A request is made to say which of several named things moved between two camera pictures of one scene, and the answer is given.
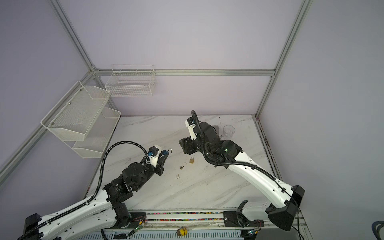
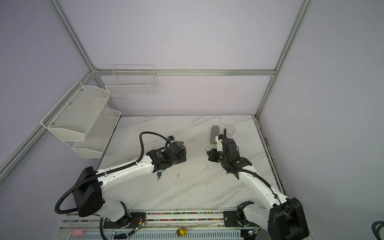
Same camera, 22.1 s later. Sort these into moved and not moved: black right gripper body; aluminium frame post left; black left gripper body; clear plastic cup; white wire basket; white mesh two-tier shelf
Moved: black left gripper body; black right gripper body
Not moved: white wire basket; white mesh two-tier shelf; aluminium frame post left; clear plastic cup
